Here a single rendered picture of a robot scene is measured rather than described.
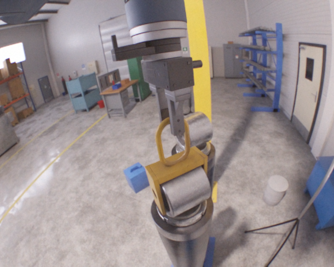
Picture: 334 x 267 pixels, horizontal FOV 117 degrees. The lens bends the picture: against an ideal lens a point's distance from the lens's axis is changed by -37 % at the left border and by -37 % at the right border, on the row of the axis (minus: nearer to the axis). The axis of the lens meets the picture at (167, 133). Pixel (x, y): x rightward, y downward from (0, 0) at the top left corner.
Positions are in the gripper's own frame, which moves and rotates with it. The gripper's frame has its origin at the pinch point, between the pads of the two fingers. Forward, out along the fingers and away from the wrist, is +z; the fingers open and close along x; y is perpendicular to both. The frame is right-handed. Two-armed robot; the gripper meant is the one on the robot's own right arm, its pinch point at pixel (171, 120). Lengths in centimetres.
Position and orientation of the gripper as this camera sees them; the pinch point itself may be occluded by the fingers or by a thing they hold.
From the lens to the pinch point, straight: 35.5
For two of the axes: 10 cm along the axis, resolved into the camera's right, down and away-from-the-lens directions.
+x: -4.4, -4.0, 8.0
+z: 1.3, 8.6, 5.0
